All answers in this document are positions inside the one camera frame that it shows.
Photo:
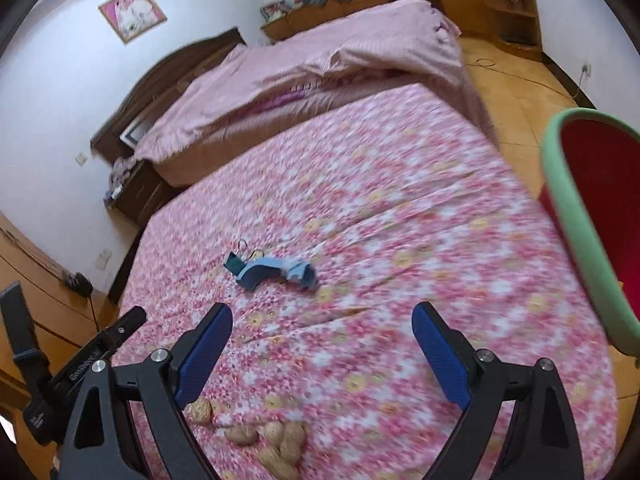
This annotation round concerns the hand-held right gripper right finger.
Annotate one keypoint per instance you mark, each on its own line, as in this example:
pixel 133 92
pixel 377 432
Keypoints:
pixel 440 355

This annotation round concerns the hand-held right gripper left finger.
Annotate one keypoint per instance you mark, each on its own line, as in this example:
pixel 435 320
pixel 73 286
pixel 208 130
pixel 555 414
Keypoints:
pixel 205 355

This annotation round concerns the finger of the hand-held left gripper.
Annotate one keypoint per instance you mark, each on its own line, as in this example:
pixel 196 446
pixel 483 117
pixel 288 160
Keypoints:
pixel 17 315
pixel 120 327

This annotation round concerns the red bin with green rim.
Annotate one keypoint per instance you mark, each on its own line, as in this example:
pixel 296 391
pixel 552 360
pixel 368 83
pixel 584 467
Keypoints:
pixel 600 170

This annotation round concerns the green binder clip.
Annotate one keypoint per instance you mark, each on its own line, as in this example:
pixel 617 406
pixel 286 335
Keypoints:
pixel 234 263

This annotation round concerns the blue curved plastic piece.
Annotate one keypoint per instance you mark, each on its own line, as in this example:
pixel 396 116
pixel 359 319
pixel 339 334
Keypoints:
pixel 272 271

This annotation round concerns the dark wooden nightstand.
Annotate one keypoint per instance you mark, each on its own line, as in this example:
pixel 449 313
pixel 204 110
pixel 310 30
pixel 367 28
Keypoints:
pixel 145 195

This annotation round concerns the pink floral bedsheet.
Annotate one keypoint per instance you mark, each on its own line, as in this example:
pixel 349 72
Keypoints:
pixel 380 220

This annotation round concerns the crumpled clothes pile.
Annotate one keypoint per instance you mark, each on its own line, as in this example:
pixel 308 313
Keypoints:
pixel 120 177

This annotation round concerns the brown bed mattress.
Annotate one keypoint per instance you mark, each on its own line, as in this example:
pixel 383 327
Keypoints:
pixel 200 170

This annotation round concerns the dark wooden headboard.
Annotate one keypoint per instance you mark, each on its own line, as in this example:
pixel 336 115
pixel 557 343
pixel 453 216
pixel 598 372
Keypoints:
pixel 165 75

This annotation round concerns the purple bed sheet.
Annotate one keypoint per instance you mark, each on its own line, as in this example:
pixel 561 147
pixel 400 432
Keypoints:
pixel 275 101

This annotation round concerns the pink checkered blanket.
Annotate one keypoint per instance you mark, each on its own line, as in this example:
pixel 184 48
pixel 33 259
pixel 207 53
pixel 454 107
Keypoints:
pixel 350 50

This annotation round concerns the long low wooden cabinet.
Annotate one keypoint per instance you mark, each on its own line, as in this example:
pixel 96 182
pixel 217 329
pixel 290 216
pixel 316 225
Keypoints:
pixel 480 5

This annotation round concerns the white wall socket pair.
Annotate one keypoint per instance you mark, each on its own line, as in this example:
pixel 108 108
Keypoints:
pixel 105 257

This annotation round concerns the white light switch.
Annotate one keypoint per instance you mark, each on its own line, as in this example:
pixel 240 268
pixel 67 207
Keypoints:
pixel 81 158

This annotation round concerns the pink framed wall poster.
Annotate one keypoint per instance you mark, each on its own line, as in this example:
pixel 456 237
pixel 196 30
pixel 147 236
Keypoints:
pixel 132 14

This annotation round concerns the white wall socket with plug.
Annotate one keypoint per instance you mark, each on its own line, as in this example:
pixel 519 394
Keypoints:
pixel 586 69

